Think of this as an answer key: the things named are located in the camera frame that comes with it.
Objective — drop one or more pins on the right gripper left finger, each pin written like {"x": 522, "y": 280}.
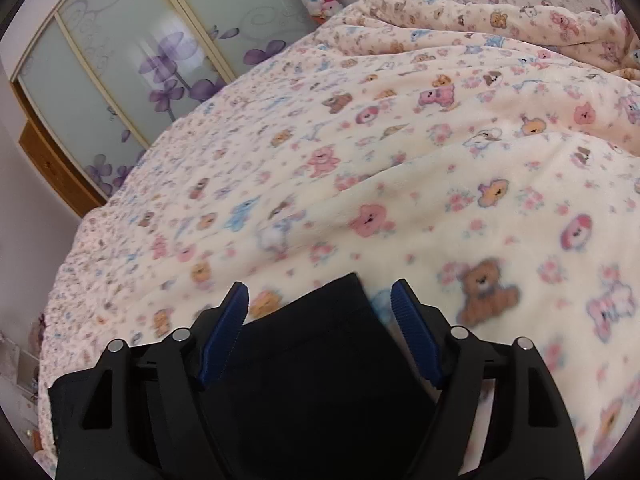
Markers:
{"x": 139, "y": 412}

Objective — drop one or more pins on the wooden door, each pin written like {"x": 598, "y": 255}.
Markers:
{"x": 65, "y": 180}

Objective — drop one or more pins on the teddy bear print blanket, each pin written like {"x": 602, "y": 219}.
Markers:
{"x": 487, "y": 154}

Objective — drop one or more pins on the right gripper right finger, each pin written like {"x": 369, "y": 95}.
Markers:
{"x": 530, "y": 434}

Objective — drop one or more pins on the black pants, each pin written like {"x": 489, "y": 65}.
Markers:
{"x": 319, "y": 390}

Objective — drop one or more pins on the frosted glass sliding wardrobe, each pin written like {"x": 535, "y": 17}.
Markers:
{"x": 107, "y": 77}

